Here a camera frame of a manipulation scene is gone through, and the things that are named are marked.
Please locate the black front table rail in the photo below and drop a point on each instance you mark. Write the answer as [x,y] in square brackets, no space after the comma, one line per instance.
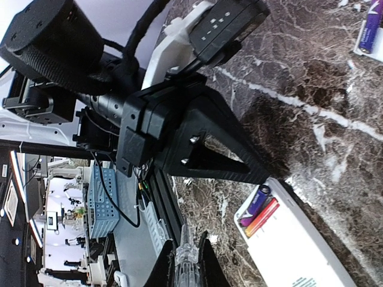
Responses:
[165,203]

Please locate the red battery in small remote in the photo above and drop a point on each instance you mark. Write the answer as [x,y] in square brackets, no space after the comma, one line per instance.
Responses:
[262,218]

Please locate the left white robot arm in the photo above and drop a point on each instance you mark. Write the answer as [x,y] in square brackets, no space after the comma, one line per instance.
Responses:
[55,41]

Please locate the clear handle screwdriver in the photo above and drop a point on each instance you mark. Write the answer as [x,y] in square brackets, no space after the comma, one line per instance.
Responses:
[187,272]

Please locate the blue perforated plastic basket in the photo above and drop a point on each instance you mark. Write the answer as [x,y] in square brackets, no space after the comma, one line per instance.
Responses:
[102,215]

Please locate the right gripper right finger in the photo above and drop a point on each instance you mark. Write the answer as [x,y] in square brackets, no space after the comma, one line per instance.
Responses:
[211,273]

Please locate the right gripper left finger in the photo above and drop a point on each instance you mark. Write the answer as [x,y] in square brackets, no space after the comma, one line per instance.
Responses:
[163,272]

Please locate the small white remote control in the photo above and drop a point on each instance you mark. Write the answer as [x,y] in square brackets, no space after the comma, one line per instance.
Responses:
[288,250]

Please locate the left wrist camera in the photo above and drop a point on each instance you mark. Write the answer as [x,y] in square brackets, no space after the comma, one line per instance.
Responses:
[210,35]

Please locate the white slotted cable duct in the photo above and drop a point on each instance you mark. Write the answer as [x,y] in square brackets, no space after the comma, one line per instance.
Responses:
[157,228]

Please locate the purple battery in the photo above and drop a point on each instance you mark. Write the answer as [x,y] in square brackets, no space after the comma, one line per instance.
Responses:
[373,21]
[253,209]

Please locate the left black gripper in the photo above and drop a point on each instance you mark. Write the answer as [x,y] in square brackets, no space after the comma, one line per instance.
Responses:
[203,139]

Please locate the purple battery in small remote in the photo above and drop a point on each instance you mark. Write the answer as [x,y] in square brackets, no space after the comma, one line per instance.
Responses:
[253,209]

